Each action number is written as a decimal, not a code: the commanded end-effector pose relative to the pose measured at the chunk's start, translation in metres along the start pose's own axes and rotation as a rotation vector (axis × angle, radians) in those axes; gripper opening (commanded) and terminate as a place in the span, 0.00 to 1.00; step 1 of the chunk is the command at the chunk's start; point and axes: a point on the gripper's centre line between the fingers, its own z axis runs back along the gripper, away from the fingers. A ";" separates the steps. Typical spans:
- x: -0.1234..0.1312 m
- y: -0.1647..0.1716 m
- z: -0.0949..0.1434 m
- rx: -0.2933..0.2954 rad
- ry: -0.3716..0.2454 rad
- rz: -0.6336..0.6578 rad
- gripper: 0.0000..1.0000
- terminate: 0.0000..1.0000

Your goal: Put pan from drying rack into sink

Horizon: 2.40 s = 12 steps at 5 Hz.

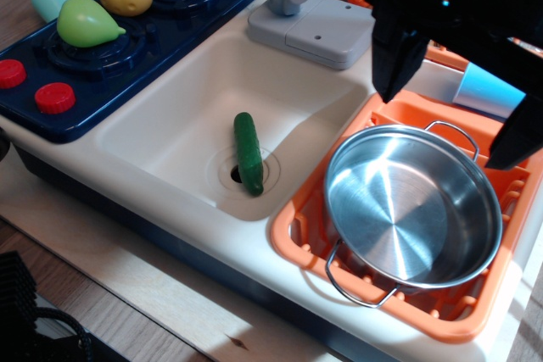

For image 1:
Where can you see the cream toy sink unit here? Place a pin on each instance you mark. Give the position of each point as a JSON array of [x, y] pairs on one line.
[[150, 203]]

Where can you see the red stove knob right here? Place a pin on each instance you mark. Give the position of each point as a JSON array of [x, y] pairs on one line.
[[55, 98]]

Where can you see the grey toy faucet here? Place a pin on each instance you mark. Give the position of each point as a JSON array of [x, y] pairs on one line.
[[330, 32]]

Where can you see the red stove knob left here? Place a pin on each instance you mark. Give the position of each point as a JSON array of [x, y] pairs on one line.
[[12, 73]]

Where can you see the red stove knob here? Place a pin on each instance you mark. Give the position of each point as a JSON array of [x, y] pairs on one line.
[[12, 73], [55, 98]]

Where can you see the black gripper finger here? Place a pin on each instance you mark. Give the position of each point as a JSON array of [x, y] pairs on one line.
[[520, 137]]

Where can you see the black ribbed object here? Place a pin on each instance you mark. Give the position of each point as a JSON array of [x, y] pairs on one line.
[[18, 303]]

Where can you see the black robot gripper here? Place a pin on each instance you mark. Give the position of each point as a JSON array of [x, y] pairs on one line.
[[403, 29]]

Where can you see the stainless steel pan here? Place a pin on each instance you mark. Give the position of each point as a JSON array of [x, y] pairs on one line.
[[413, 207]]

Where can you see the light blue plastic cup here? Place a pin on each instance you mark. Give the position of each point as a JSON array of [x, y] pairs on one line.
[[485, 93]]

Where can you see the green toy cucumber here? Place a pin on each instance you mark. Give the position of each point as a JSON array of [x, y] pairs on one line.
[[250, 163]]

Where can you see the navy blue toy stove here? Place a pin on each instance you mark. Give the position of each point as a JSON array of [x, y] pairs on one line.
[[103, 78]]

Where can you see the green toy pear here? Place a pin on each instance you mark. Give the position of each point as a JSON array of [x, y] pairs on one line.
[[85, 23]]

